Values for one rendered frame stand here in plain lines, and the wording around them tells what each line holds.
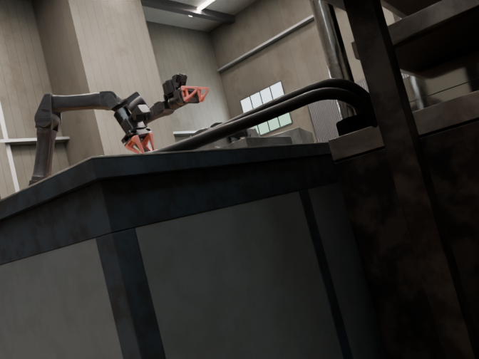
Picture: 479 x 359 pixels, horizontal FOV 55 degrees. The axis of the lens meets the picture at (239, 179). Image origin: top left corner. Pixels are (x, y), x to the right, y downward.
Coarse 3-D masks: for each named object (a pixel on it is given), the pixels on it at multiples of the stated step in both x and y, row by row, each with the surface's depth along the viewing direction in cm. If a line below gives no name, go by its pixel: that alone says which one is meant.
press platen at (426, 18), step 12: (444, 0) 114; (456, 0) 112; (468, 0) 111; (420, 12) 118; (432, 12) 116; (444, 12) 114; (456, 12) 113; (468, 12) 113; (396, 24) 121; (408, 24) 120; (420, 24) 118; (432, 24) 116; (396, 36) 122; (408, 36) 120; (408, 72) 164
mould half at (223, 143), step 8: (208, 128) 141; (192, 136) 145; (256, 136) 160; (288, 136) 152; (208, 144) 141; (216, 144) 141; (224, 144) 144; (232, 144) 136; (240, 144) 134; (248, 144) 133; (256, 144) 136; (264, 144) 140; (272, 144) 143; (280, 144) 147; (288, 144) 151
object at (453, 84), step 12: (456, 60) 147; (468, 60) 145; (420, 72) 154; (432, 72) 151; (444, 72) 149; (456, 72) 147; (468, 72) 145; (408, 84) 156; (420, 84) 154; (432, 84) 152; (444, 84) 149; (456, 84) 147; (468, 84) 145; (408, 96) 156; (420, 96) 154; (432, 96) 152; (444, 96) 150; (456, 96) 148; (420, 108) 155
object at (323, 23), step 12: (312, 0) 129; (312, 12) 130; (324, 12) 127; (324, 24) 127; (336, 24) 128; (324, 36) 127; (336, 36) 127; (324, 48) 128; (336, 48) 126; (336, 60) 126; (348, 60) 128; (336, 72) 126; (348, 72) 126; (348, 108) 125; (348, 120) 124; (360, 120) 123; (348, 132) 124
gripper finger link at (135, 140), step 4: (136, 136) 163; (128, 140) 164; (132, 140) 163; (136, 140) 163; (140, 140) 171; (128, 144) 165; (132, 144) 165; (136, 144) 171; (140, 144) 164; (128, 148) 166; (132, 148) 166; (140, 148) 164; (136, 152) 165; (140, 152) 165; (144, 152) 164
